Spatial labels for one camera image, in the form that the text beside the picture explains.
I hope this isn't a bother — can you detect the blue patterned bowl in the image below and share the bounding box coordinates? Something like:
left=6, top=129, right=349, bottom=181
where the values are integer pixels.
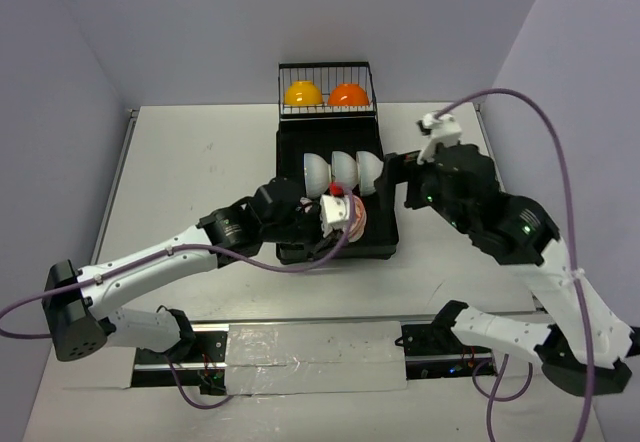
left=297, top=198, right=320, bottom=214

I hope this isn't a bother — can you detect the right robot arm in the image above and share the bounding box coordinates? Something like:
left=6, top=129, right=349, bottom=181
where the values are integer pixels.
left=375, top=144, right=587, bottom=397

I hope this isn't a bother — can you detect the white taped cover sheet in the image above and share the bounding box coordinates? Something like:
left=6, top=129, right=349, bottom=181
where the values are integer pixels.
left=224, top=321, right=407, bottom=395

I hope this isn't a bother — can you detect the brown bowl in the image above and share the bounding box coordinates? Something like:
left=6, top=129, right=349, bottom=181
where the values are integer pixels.
left=348, top=196, right=367, bottom=243

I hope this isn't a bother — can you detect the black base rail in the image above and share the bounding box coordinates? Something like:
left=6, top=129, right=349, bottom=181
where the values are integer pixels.
left=131, top=321, right=493, bottom=396

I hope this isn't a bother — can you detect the black dish rack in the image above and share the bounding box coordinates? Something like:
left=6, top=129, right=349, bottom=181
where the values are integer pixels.
left=276, top=61, right=399, bottom=259

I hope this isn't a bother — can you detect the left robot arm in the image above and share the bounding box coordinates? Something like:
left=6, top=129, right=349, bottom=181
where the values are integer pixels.
left=42, top=178, right=354, bottom=362

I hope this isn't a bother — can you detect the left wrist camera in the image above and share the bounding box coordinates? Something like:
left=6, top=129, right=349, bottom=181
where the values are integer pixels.
left=319, top=191, right=355, bottom=238

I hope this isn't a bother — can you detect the white bowl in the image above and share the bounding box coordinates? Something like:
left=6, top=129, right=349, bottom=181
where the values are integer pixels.
left=356, top=151, right=384, bottom=197
left=303, top=153, right=332, bottom=199
left=331, top=151, right=360, bottom=190

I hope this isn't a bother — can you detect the orange bowl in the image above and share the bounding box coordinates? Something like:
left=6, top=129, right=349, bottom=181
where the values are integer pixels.
left=327, top=83, right=370, bottom=107

